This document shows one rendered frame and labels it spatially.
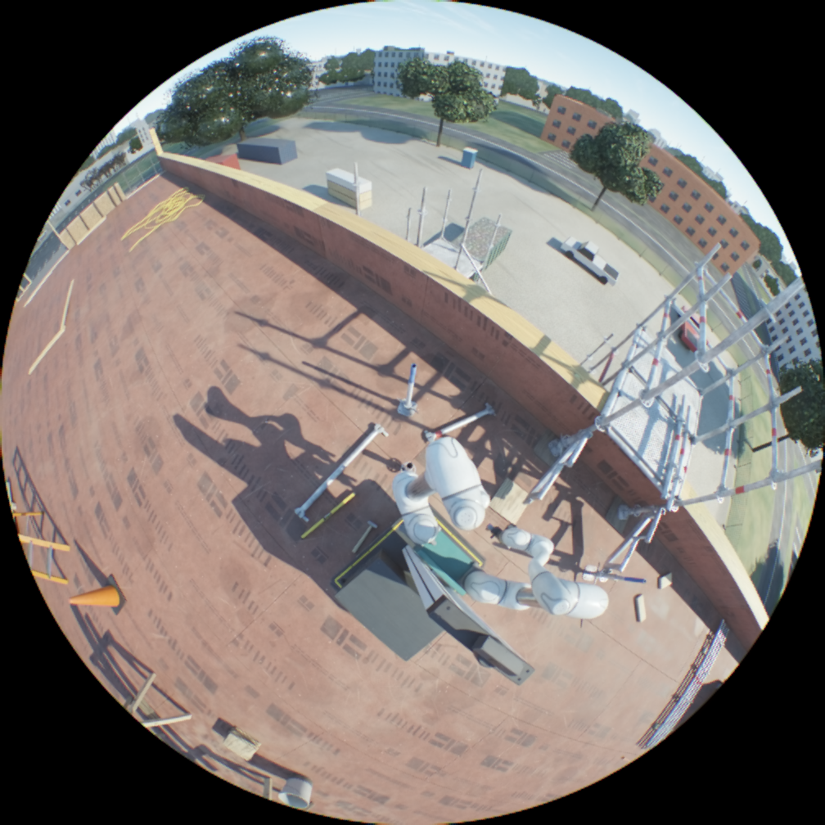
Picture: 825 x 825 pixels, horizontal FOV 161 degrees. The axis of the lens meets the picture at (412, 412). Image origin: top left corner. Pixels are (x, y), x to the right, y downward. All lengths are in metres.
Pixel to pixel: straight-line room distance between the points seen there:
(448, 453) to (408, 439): 1.62
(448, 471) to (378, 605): 0.98
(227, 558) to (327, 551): 0.97
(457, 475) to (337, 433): 1.79
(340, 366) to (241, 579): 2.19
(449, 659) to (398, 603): 1.26
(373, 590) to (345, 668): 1.33
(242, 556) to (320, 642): 0.99
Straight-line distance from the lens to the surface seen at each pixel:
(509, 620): 2.83
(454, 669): 2.87
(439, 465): 0.94
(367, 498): 2.46
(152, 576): 3.57
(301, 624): 2.74
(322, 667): 2.88
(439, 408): 2.66
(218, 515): 2.91
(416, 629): 1.73
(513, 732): 3.63
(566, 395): 2.50
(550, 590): 1.10
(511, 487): 2.65
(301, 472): 2.59
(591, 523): 3.12
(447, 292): 2.55
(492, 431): 2.72
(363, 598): 1.67
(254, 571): 2.77
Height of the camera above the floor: 2.44
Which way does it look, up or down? 69 degrees down
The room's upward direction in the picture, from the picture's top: 12 degrees clockwise
